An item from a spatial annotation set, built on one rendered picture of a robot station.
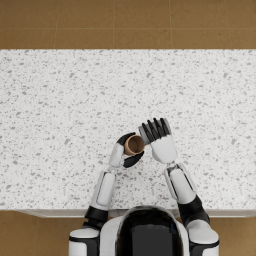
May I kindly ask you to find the brown paper cup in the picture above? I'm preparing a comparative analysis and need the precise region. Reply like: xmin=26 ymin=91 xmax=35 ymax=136
xmin=123 ymin=134 xmax=146 ymax=157

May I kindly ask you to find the robot body with dark head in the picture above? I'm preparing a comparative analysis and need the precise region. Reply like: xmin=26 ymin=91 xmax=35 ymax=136
xmin=98 ymin=205 xmax=191 ymax=256

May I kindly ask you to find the grey cup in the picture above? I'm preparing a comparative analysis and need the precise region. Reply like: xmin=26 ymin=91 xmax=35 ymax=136
xmin=138 ymin=118 xmax=173 ymax=147

